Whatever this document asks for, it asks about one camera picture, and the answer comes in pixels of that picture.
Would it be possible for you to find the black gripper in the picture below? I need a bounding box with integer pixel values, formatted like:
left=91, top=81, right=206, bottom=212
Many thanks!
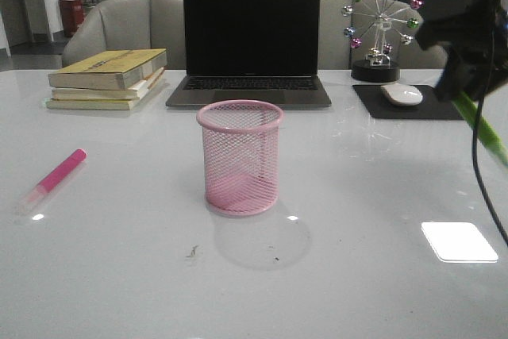
left=416, top=0, right=507, bottom=102

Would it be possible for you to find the green highlighter pen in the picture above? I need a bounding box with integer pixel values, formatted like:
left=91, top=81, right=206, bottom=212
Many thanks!
left=452, top=91, right=507, bottom=168

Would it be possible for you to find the pink highlighter pen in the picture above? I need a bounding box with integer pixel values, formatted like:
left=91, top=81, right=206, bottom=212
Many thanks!
left=16, top=148, right=87, bottom=215

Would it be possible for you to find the pink mesh pen holder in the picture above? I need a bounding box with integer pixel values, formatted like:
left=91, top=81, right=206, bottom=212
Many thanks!
left=196, top=99, right=283, bottom=217

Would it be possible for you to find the black mouse pad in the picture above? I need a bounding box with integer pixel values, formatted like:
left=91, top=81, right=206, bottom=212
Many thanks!
left=352, top=84, right=462, bottom=121

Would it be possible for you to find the white computer mouse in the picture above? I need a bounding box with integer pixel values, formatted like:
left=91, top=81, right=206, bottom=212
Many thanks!
left=380, top=83, right=423, bottom=106

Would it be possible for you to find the right grey armchair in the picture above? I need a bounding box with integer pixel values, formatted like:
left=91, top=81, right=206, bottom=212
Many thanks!
left=317, top=0, right=447, bottom=70

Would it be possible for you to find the grey armchair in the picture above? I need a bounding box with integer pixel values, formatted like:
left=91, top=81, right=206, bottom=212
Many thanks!
left=62, top=0, right=186, bottom=70
left=317, top=0, right=447, bottom=70

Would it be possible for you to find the ferris wheel desk ornament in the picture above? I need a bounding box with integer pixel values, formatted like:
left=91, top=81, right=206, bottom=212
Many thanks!
left=341, top=0, right=425, bottom=83

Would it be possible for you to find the grey open laptop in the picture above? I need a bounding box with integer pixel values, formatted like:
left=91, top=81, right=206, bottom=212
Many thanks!
left=166, top=0, right=331, bottom=109

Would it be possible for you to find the left grey armchair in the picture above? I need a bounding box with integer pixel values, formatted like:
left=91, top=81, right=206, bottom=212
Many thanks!
left=62, top=0, right=186, bottom=70

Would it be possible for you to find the middle cream book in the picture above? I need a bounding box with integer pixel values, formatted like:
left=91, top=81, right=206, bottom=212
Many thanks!
left=52, top=67, right=164, bottom=100

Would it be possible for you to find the top yellow book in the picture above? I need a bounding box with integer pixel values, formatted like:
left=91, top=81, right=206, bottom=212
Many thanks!
left=48, top=48, right=167, bottom=90

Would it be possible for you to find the yellow book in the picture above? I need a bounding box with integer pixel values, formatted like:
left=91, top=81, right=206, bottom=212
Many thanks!
left=48, top=48, right=167, bottom=90
left=44, top=79, right=164, bottom=110

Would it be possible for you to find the bottom yellow book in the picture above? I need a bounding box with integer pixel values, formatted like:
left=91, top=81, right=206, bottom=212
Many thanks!
left=44, top=79, right=164, bottom=110

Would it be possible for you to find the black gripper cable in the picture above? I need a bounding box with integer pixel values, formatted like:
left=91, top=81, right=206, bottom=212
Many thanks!
left=471, top=0, right=508, bottom=247

